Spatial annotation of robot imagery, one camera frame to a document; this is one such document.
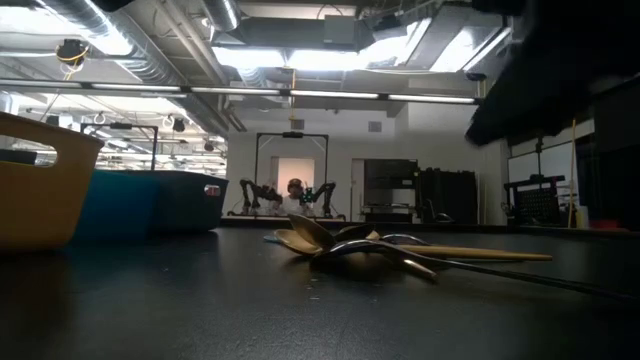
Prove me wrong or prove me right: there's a grey-blue plastic bin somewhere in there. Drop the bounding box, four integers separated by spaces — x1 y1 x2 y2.
149 170 230 234

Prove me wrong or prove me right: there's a grey ceiling air unit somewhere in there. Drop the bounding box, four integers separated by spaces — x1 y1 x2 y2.
227 13 377 52

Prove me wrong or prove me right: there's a whiteboard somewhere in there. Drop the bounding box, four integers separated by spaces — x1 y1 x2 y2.
507 141 581 211

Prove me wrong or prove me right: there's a black cabinet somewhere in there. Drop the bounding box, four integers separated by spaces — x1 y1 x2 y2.
418 168 479 225

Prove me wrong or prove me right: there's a long ceiling light bar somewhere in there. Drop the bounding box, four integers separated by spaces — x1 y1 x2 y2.
0 78 484 106

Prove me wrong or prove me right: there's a blue plastic bin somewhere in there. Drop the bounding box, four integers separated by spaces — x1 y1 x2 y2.
74 168 162 241

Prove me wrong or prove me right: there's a person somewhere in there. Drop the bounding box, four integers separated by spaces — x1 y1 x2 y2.
279 178 309 217

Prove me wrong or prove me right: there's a black robot station frame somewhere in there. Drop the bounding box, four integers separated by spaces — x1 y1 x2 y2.
253 131 330 217
78 122 160 172

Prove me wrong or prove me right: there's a yellow plastic bin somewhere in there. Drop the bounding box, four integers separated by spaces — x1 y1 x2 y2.
0 110 105 253

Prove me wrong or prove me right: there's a black perforated cart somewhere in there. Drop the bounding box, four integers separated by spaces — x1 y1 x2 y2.
502 173 569 227

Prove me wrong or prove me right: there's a silver spiral air duct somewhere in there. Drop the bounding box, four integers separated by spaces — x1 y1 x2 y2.
42 0 191 86

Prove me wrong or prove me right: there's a distant wooden table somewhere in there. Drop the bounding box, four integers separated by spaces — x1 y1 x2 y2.
222 213 347 224

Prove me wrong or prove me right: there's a dark shelf unit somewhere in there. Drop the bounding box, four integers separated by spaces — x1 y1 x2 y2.
363 158 420 224

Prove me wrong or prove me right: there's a pale door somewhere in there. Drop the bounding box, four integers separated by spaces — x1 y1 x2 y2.
269 155 316 204

